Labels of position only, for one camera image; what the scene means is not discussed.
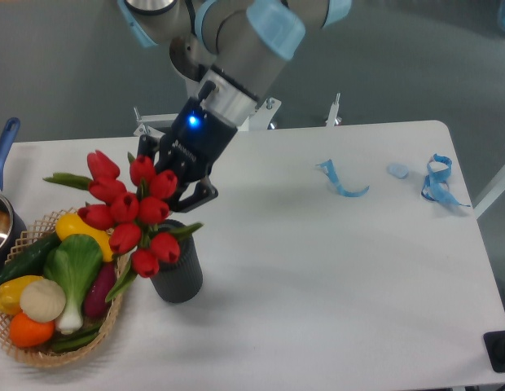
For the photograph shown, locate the small pale blue cap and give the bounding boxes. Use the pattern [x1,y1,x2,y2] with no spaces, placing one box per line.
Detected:
[387,163,409,179]

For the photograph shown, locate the orange fruit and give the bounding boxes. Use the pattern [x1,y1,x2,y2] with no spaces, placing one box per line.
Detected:
[9,312,55,348]

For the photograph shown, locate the black device at table edge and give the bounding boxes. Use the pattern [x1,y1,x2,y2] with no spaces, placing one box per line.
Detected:
[483,331,505,373]

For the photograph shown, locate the woven wicker basket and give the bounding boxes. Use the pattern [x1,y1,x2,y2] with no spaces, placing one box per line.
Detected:
[0,208,124,368]

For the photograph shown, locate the green bean pods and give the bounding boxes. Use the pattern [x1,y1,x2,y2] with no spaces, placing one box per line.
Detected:
[50,323,101,354]

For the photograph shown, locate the green bok choy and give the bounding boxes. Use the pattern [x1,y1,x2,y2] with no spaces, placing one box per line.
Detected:
[43,235,103,335]

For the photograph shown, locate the white frame right edge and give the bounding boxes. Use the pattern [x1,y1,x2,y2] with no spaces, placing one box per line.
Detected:
[473,164,505,219]

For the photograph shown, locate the black gripper, blue light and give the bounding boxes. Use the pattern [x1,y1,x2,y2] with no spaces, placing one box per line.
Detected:
[137,98,237,213]

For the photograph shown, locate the yellow bell pepper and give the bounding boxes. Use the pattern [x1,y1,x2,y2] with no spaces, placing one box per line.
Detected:
[0,275,43,315]

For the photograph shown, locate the dark grey ribbed vase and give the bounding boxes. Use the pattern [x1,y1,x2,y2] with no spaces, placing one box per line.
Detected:
[151,219,203,304]

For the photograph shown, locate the purple sweet potato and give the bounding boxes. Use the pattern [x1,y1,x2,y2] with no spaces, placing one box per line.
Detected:
[83,262,116,319]

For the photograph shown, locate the white metal base frame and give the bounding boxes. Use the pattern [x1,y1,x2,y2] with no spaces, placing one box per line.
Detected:
[133,92,342,138]

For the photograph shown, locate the blue handled saucepan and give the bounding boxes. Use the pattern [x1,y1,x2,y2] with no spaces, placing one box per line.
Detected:
[0,117,26,273]

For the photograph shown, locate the curled blue strip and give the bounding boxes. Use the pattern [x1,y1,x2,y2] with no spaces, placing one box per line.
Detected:
[316,159,370,198]

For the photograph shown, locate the crumpled blue ribbon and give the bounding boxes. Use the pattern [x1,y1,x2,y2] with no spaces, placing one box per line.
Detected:
[421,154,470,208]

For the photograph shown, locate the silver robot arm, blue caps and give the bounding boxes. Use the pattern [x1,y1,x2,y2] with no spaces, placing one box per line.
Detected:
[118,1,352,213]

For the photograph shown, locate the yellow squash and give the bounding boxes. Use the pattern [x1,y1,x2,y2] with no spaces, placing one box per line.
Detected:
[55,213,113,262]

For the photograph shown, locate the dark green cucumber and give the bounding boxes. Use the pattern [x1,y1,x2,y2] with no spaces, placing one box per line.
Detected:
[0,232,61,285]

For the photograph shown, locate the red tulip bouquet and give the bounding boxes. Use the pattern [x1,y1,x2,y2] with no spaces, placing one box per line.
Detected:
[46,151,202,299]

